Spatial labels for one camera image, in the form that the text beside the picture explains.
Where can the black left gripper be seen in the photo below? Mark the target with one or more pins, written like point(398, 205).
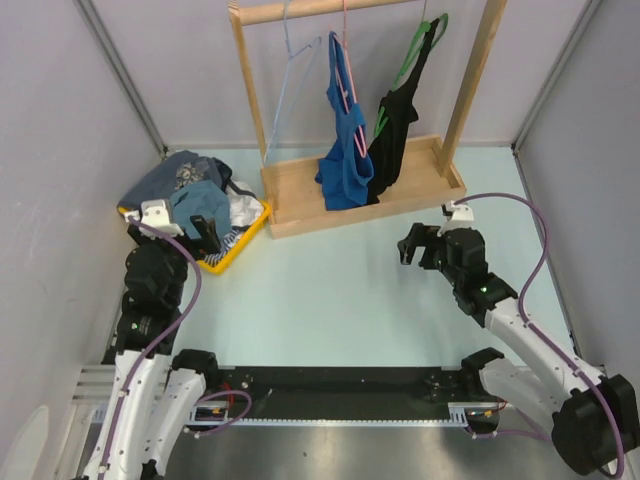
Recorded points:
point(209, 240)

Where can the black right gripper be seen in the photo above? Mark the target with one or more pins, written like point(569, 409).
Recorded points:
point(420, 235)

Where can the grey-blue tank top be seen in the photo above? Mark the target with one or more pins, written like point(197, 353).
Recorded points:
point(202, 198)

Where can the light blue wire hanger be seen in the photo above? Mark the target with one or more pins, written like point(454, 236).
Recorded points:
point(300, 61)

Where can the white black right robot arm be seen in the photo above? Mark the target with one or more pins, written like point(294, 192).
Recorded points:
point(590, 418)

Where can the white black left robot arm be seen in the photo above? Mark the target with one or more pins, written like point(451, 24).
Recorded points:
point(137, 435)

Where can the royal blue tank top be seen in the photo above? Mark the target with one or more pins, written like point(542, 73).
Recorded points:
point(346, 170)

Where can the black tank top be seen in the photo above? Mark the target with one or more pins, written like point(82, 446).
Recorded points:
point(396, 113)

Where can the green plastic hanger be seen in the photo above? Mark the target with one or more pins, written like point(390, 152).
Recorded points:
point(426, 37)

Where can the blue white striped garment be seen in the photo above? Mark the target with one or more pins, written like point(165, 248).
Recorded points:
point(228, 242)

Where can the yellow plastic tray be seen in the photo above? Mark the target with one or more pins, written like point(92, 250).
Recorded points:
point(184, 240)

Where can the dark blue printed shirt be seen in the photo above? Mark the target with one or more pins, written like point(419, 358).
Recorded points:
point(175, 172)

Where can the wooden clothes rack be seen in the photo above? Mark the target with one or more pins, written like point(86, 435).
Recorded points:
point(293, 202)

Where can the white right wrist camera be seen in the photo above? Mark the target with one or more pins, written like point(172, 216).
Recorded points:
point(458, 216)

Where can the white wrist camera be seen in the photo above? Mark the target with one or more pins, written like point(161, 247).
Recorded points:
point(458, 216)
point(158, 214)

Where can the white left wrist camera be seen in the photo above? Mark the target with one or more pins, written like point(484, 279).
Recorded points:
point(158, 214)

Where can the pink wire hanger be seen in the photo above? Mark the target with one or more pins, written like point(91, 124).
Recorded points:
point(342, 86)

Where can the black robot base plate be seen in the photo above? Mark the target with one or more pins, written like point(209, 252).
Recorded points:
point(350, 395)

